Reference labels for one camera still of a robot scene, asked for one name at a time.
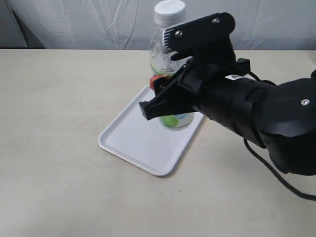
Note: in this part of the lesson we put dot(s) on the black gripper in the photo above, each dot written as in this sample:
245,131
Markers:
206,41

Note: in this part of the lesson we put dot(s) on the clear plastic drink bottle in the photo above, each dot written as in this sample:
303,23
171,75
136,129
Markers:
168,61

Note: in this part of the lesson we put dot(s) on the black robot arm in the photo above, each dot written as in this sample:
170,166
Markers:
279,118

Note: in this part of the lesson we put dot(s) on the white rectangular plastic tray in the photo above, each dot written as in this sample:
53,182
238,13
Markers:
146,144

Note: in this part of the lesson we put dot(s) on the white backdrop curtain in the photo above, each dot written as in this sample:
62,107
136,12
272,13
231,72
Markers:
129,24

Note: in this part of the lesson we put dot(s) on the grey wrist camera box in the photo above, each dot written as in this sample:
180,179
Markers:
165,40

